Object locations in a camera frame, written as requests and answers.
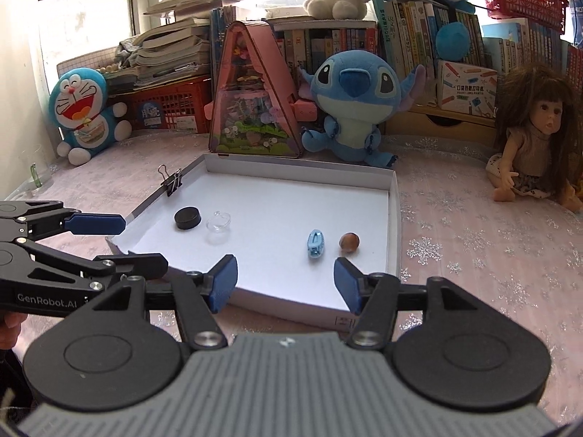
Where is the blue alien plush toy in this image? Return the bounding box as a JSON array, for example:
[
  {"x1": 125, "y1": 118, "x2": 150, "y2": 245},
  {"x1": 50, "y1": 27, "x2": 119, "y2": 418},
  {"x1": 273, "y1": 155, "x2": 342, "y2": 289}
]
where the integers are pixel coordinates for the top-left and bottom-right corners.
[{"x1": 298, "y1": 50, "x2": 427, "y2": 168}]

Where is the red plastic crate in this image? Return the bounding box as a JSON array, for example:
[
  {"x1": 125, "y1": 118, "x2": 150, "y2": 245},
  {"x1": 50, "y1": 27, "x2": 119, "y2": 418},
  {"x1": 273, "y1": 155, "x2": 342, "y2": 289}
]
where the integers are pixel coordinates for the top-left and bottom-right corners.
[{"x1": 119, "y1": 77, "x2": 213, "y2": 134}]

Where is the white wire grid panel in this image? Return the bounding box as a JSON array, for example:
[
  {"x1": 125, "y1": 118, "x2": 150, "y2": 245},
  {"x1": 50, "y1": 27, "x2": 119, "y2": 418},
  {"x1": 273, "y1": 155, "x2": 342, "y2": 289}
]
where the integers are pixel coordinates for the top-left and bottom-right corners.
[{"x1": 55, "y1": 46, "x2": 124, "y2": 83}]

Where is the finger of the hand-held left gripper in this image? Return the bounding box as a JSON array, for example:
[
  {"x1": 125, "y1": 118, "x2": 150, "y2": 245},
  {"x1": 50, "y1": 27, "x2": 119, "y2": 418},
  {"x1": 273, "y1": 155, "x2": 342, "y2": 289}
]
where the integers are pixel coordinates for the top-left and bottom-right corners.
[
  {"x1": 0, "y1": 200, "x2": 127, "y2": 242},
  {"x1": 18, "y1": 239, "x2": 169, "y2": 290}
]

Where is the row of tall books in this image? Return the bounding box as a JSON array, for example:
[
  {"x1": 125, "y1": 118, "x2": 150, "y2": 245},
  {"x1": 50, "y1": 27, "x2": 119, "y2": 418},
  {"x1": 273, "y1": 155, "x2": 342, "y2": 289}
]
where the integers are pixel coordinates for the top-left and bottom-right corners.
[{"x1": 371, "y1": 0, "x2": 486, "y2": 74}]

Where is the clear cup with green straw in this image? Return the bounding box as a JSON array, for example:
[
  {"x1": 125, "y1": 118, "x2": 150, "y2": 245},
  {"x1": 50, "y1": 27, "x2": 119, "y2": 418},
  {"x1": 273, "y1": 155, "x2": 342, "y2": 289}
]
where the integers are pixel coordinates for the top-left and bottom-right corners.
[{"x1": 16, "y1": 146, "x2": 58, "y2": 193}]

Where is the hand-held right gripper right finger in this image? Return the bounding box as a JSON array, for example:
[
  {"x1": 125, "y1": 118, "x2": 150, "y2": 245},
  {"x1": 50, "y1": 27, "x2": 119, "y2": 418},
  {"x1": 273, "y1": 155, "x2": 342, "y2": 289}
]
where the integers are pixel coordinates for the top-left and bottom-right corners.
[{"x1": 334, "y1": 257, "x2": 493, "y2": 351}]

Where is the white pencil-print carton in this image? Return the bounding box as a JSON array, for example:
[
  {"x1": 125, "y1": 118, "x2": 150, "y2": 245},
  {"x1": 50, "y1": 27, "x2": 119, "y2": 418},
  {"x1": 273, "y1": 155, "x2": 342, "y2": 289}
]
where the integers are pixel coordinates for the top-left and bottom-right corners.
[{"x1": 436, "y1": 59, "x2": 498, "y2": 119}]

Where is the red plastic basket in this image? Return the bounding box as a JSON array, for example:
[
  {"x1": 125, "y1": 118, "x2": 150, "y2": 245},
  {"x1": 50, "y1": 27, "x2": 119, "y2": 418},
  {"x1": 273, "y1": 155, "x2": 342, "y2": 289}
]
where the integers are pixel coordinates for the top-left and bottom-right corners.
[{"x1": 479, "y1": 0, "x2": 570, "y2": 34}]

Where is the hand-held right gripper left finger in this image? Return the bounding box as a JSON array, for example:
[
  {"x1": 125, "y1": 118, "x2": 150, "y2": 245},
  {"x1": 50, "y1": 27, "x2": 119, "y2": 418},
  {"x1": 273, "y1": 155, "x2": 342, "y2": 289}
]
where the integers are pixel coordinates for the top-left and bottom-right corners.
[{"x1": 91, "y1": 255, "x2": 238, "y2": 351}]

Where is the person's left hand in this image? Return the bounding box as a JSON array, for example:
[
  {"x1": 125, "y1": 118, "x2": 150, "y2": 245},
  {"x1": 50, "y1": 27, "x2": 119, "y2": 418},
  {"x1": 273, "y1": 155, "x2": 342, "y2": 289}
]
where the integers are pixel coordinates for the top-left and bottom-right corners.
[{"x1": 0, "y1": 312, "x2": 24, "y2": 351}]

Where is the blue cat plush toy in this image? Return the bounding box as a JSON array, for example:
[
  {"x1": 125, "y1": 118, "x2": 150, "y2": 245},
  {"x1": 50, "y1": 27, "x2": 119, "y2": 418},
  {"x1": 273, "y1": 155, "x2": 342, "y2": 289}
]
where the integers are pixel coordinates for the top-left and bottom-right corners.
[{"x1": 49, "y1": 67, "x2": 133, "y2": 166}]

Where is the small black binder clip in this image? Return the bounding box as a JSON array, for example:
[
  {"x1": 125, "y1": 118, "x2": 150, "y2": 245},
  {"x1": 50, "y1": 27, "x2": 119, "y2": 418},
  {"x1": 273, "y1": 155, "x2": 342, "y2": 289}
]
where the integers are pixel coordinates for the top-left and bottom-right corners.
[{"x1": 158, "y1": 164, "x2": 183, "y2": 198}]

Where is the wooden drawer unit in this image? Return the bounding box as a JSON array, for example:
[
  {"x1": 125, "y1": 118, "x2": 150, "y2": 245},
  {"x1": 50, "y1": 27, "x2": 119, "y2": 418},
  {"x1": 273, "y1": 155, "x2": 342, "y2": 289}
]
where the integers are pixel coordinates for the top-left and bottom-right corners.
[{"x1": 385, "y1": 102, "x2": 500, "y2": 149}]

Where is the row of blue booklets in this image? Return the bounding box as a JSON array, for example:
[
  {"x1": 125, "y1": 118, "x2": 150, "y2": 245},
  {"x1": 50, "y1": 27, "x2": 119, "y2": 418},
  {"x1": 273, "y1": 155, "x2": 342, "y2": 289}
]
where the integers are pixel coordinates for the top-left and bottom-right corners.
[{"x1": 210, "y1": 5, "x2": 238, "y2": 96}]

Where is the row of blue-spined books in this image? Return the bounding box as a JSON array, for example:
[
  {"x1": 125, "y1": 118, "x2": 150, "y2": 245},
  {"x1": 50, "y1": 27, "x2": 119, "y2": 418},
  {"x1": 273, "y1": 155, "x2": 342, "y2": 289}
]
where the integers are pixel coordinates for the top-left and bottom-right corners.
[{"x1": 483, "y1": 18, "x2": 583, "y2": 83}]

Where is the small light blue gadget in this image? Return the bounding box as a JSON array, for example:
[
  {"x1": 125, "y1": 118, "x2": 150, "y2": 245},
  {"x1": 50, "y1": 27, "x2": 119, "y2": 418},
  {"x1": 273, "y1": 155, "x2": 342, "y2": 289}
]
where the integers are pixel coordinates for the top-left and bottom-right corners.
[{"x1": 306, "y1": 230, "x2": 325, "y2": 260}]

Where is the white shallow cardboard box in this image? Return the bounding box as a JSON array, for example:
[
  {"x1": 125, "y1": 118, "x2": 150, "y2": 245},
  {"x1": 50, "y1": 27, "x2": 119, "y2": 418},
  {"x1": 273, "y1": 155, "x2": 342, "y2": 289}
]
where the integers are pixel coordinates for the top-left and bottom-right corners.
[{"x1": 106, "y1": 152, "x2": 402, "y2": 334}]

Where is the stack of books and papers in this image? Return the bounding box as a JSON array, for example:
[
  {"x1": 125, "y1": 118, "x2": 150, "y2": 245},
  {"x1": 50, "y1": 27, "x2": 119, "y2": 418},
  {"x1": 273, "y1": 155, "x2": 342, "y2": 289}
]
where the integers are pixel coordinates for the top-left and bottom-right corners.
[{"x1": 107, "y1": 0, "x2": 213, "y2": 94}]

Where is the row of short books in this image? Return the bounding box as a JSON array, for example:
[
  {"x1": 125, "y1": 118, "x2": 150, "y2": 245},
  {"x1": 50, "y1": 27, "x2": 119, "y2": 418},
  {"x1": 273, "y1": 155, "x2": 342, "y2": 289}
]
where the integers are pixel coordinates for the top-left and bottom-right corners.
[{"x1": 266, "y1": 18, "x2": 381, "y2": 101}]

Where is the pink triangular miniature dollhouse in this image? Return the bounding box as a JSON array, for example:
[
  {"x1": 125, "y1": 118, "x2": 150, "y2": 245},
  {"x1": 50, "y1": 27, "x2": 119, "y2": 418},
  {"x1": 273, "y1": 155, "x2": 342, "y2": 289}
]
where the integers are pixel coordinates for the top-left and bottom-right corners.
[{"x1": 205, "y1": 20, "x2": 320, "y2": 160}]

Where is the brown-haired baby doll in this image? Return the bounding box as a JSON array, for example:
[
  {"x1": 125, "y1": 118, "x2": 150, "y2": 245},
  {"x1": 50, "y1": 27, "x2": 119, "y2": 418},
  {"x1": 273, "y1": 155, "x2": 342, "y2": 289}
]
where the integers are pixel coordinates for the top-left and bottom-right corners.
[{"x1": 485, "y1": 64, "x2": 583, "y2": 214}]

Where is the pink snowflake lace tablecloth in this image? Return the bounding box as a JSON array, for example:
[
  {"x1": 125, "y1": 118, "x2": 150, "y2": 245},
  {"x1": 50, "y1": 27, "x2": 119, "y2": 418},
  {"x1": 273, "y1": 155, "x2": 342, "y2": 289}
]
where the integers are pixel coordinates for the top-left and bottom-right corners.
[{"x1": 0, "y1": 127, "x2": 583, "y2": 420}]

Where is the clear plastic cap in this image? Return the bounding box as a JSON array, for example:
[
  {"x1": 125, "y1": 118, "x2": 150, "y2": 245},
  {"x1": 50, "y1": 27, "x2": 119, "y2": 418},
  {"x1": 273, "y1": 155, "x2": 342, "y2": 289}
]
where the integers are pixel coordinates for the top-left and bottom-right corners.
[{"x1": 205, "y1": 210, "x2": 232, "y2": 238}]

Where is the thick black round puck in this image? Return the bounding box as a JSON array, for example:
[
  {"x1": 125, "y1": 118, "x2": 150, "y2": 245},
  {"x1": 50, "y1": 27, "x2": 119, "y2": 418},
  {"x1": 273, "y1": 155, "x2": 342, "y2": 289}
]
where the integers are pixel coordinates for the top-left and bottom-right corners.
[{"x1": 174, "y1": 207, "x2": 203, "y2": 231}]

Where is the white window frame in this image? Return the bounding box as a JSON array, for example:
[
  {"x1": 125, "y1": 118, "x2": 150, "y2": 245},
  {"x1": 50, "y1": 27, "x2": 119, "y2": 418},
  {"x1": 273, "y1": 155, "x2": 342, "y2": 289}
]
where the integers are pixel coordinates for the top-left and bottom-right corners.
[{"x1": 36, "y1": 0, "x2": 310, "y2": 78}]

